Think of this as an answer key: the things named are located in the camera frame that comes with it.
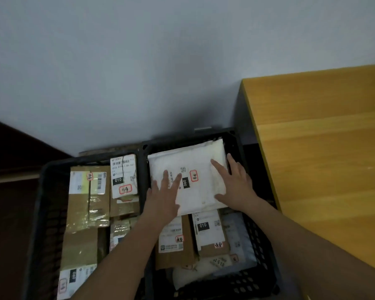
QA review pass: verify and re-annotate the person's right hand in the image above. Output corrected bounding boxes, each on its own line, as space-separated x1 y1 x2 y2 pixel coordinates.
211 153 260 213

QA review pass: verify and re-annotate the person's left hand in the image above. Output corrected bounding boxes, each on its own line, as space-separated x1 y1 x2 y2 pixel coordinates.
142 170 184 226

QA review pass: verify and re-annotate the white padded mailer parcel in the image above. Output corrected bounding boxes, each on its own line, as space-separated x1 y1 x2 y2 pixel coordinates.
147 139 229 216

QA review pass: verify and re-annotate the person's left forearm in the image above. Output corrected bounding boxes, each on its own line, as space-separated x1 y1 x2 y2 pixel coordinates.
71 214 179 300

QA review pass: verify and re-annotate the person's right forearm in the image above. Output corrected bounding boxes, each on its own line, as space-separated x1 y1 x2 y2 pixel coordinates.
226 197 375 300

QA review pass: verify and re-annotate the small white-labelled cardboard box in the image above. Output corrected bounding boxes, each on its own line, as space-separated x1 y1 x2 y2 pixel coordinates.
110 154 139 200

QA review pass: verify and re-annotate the cardboard box with white label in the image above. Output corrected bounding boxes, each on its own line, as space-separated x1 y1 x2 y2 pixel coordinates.
191 209 231 259

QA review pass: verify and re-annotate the brown cardboard envelope parcel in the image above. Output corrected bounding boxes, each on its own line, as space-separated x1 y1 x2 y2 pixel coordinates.
155 215 199 271

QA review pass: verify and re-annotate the small tape-wrapped cardboard box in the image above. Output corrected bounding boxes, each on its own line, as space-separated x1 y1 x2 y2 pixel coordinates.
109 217 139 253

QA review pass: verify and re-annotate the grey plastic mailer bag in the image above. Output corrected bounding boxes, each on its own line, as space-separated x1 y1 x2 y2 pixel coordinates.
221 212 257 270

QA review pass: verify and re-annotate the black plastic crate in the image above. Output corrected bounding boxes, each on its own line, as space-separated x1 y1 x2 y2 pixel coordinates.
140 129 282 300
21 149 151 300

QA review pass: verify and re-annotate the tall taped cardboard box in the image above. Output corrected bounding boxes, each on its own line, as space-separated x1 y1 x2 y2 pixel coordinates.
66 166 111 232

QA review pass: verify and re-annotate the white plastic mailer bag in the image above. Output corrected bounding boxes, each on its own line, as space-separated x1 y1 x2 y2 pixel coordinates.
172 255 240 291

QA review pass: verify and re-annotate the long cardboard box white label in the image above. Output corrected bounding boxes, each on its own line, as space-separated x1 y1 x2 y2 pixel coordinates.
57 227 99 300

